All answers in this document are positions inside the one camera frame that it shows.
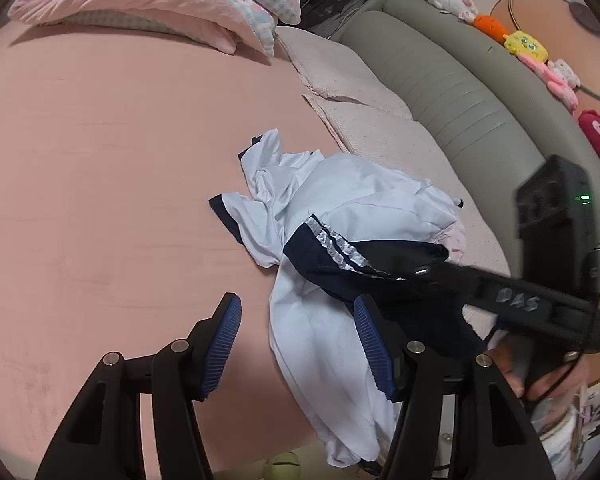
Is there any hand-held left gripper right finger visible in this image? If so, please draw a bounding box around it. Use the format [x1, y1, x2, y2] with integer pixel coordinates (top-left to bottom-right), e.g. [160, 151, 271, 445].
[352, 294, 556, 480]

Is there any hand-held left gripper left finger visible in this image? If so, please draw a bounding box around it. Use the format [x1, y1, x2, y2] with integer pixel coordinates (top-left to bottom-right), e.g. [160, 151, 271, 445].
[35, 291, 243, 480]

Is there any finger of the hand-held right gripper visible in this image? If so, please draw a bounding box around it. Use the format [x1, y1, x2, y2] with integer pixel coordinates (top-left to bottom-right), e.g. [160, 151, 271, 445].
[405, 259, 481, 308]

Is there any white shirt with navy trim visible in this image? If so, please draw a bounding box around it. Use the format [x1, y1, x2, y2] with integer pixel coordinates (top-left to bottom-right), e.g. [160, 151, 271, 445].
[209, 129, 468, 468]

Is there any person's right forearm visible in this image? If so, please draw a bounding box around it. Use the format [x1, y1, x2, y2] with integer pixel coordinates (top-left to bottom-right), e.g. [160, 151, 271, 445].
[537, 397, 600, 480]

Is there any person's right hand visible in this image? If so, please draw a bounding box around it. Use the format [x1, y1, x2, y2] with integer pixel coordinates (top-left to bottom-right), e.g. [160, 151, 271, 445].
[489, 335, 592, 413]

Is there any pale pink cloth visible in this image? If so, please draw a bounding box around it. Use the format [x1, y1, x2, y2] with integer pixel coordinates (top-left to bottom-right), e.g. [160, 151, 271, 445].
[432, 225, 468, 264]

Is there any pale green soft object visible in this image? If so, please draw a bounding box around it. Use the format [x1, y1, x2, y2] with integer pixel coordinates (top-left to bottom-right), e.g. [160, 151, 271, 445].
[262, 452, 302, 480]

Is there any pink and white cat plush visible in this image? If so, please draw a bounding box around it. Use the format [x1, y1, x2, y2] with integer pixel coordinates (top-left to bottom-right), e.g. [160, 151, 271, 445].
[522, 55, 581, 112]

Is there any pale pink pillow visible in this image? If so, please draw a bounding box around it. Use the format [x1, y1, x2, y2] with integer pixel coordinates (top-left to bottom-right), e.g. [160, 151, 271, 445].
[302, 94, 511, 281]
[275, 26, 413, 120]

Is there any grey-green padded headboard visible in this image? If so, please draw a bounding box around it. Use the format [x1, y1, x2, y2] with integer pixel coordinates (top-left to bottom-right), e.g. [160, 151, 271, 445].
[330, 0, 600, 261]

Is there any yellow sponge plush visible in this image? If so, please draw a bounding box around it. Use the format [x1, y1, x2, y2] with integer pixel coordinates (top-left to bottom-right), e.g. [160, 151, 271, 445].
[504, 31, 548, 64]

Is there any pink bed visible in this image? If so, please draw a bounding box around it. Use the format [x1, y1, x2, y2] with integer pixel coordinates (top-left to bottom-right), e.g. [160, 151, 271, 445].
[0, 22, 511, 473]

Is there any orange carrot plush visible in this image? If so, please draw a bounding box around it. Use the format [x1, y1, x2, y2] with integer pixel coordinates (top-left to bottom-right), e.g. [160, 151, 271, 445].
[472, 12, 511, 42]

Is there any grey round wall disc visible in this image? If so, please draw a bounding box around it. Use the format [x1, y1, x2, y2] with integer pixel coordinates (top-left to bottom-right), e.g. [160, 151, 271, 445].
[570, 2, 600, 36]

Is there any gold wall ring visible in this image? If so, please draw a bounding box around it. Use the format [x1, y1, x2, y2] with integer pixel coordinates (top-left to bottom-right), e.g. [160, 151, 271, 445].
[510, 0, 600, 107]

